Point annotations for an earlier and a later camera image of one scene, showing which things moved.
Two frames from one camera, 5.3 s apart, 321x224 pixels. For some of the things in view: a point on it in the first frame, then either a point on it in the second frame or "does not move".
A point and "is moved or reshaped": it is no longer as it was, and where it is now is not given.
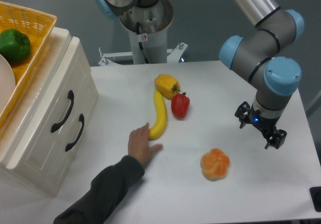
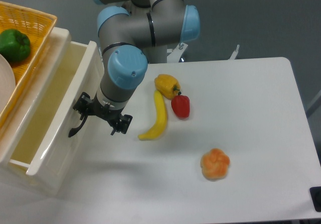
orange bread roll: x=214 y=164 does not move
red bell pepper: x=180 y=104 does not move
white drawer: x=40 y=143 is moved or reshaped
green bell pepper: x=14 y=45 does not move
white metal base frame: x=174 y=54 does not move
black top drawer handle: x=70 y=96 to x=72 y=130
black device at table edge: x=315 y=194 does not move
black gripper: x=266 y=125 to x=85 y=104
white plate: x=7 y=82 does not move
